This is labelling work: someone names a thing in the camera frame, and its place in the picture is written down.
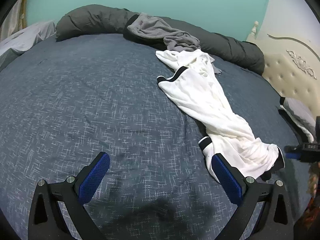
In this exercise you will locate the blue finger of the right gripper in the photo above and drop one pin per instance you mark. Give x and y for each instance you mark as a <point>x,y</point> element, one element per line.
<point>292,152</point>

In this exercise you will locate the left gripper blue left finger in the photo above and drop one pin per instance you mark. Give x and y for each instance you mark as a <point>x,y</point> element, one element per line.
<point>45,218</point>

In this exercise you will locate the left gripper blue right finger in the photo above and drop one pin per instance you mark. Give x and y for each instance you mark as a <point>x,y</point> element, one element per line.
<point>275,217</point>

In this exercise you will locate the white polo shirt black trim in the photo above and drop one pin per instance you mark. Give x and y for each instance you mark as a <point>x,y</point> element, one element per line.
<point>195,90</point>

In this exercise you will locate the stack of folded clothes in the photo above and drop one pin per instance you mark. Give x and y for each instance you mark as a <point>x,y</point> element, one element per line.
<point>301,116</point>

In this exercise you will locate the cream tufted headboard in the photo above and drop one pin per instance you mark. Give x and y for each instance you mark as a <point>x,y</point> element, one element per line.
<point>291,67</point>

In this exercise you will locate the blue patterned bed sheet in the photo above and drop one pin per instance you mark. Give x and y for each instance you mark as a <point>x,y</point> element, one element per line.
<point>64,102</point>

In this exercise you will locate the light grey blanket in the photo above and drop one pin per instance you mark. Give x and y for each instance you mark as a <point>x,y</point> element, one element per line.
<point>23,40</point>

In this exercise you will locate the grey crumpled garment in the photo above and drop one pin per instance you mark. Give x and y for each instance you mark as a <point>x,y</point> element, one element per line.
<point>175,47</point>

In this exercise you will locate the striped beige curtain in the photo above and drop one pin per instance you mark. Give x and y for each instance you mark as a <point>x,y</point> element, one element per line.
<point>15,20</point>

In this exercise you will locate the dark grey rolled duvet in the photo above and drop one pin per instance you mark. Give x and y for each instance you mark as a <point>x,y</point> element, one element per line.
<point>98,19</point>

